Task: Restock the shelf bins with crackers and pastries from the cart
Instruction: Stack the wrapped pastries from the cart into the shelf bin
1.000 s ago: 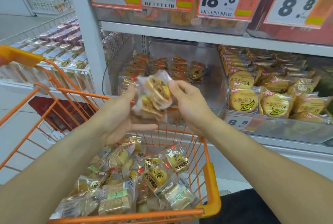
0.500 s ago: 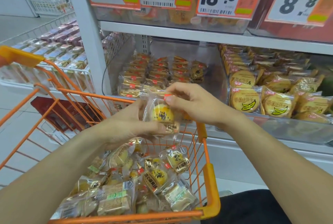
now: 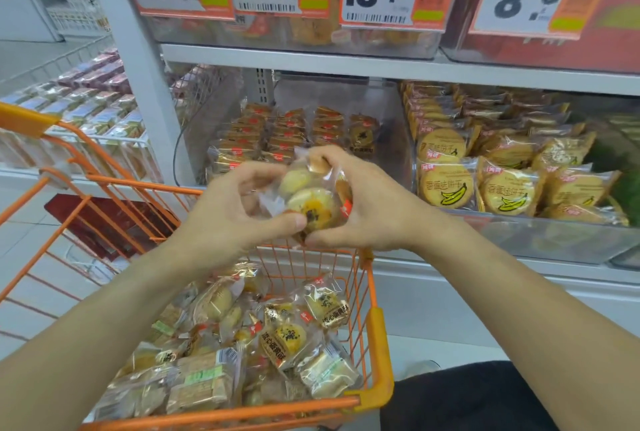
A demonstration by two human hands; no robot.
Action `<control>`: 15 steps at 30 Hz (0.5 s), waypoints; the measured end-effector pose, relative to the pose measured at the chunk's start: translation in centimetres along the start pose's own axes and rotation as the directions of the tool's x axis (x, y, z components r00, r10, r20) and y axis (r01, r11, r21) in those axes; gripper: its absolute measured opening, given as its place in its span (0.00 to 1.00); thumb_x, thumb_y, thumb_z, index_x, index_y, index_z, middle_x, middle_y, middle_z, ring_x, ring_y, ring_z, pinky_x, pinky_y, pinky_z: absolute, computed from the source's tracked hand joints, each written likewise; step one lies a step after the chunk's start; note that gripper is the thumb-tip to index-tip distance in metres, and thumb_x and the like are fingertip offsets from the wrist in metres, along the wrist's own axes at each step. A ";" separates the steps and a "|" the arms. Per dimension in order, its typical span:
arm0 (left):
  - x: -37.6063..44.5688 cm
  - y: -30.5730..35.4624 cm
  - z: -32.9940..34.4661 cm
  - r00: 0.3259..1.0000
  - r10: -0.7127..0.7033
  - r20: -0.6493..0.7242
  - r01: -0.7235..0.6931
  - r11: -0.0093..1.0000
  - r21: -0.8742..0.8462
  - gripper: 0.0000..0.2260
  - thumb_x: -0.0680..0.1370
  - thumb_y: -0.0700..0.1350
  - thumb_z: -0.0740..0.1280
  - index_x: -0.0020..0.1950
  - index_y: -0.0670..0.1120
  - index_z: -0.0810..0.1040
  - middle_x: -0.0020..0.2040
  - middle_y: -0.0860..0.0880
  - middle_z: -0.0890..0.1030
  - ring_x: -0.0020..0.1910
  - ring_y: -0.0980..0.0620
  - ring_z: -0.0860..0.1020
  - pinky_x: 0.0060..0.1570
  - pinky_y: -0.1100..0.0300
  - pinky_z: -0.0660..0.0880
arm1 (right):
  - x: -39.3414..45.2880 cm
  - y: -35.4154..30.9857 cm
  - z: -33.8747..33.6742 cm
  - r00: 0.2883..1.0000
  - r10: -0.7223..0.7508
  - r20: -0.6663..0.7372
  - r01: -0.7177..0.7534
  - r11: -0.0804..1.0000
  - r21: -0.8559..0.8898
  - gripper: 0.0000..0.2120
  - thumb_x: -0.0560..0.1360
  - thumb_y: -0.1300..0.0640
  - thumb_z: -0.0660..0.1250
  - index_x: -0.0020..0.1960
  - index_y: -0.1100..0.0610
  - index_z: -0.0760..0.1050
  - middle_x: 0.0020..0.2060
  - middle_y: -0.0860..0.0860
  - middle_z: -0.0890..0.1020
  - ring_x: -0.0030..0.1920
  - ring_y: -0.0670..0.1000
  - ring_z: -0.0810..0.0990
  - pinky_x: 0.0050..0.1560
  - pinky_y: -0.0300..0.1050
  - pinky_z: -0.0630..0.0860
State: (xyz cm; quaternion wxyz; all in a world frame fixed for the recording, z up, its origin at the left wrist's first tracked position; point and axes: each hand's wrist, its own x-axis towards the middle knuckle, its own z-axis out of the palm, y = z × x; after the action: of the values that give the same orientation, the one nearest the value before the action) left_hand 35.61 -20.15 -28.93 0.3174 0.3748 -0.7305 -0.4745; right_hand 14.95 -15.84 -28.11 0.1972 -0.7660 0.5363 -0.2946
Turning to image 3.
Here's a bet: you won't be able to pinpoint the person's white right shoe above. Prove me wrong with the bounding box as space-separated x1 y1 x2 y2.
405 359 442 380

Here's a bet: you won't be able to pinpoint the white metal store shelf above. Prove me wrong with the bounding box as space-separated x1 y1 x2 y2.
82 0 640 346

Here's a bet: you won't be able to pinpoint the white store cabinet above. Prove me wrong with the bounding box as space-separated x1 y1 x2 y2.
0 0 63 44

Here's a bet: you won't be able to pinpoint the orange shopping cart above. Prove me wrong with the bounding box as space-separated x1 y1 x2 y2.
0 101 396 431

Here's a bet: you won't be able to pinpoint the person's right leg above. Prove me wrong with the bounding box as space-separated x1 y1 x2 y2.
379 360 559 431

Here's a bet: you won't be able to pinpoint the egg-yolk pastry packet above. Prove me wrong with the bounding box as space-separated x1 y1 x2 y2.
297 345 362 400

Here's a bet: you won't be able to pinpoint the rows of egg yolk packets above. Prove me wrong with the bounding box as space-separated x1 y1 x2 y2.
207 103 381 179

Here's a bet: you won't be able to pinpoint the red carton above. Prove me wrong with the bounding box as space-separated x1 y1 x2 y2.
459 0 640 74

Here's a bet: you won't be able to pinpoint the person's right forearm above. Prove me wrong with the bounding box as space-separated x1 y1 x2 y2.
419 218 640 431

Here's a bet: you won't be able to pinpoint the person's left hand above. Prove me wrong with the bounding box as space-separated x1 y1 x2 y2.
172 161 309 272

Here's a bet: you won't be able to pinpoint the red box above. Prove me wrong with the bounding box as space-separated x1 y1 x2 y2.
43 193 181 262

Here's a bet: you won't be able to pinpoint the pile of golden cake packets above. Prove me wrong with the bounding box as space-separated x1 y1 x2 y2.
289 15 341 45

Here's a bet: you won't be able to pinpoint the pile of pastry packets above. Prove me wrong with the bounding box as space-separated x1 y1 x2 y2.
92 260 363 422

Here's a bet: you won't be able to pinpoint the person's left forearm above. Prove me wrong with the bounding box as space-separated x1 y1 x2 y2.
0 240 211 431

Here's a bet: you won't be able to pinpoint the group of banana biscuit packets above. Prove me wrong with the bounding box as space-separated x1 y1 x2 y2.
402 81 631 226

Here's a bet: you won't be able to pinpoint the person's right hand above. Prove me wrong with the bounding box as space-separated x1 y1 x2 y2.
303 145 451 252

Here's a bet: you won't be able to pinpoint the white wire rack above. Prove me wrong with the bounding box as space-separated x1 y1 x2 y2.
0 35 166 186

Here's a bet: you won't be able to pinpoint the group of silver boxed cakes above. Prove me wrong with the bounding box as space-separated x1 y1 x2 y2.
0 47 161 181

